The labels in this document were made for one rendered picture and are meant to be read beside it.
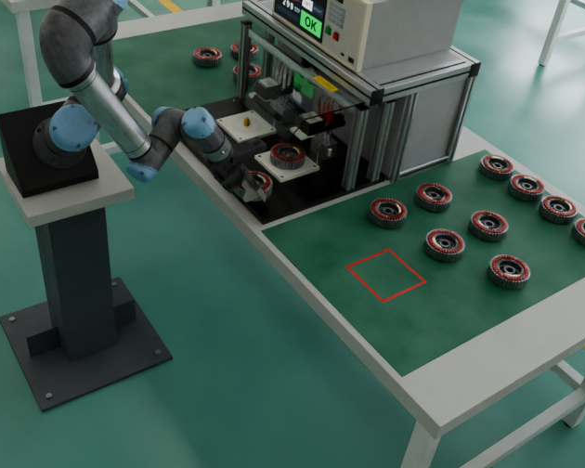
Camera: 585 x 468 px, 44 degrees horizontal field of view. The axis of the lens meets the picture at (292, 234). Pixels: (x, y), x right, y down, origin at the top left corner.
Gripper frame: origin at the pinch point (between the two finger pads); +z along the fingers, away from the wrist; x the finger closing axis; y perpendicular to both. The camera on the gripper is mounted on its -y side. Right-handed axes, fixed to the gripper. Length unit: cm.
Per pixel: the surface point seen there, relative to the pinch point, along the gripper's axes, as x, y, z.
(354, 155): 9.5, -28.5, 8.2
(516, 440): 83, -10, 78
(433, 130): 10, -56, 25
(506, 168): 26, -68, 46
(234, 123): -37.8, -12.1, 12.3
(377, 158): 9.6, -34.9, 17.0
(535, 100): -86, -186, 213
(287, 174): -4.9, -11.4, 11.5
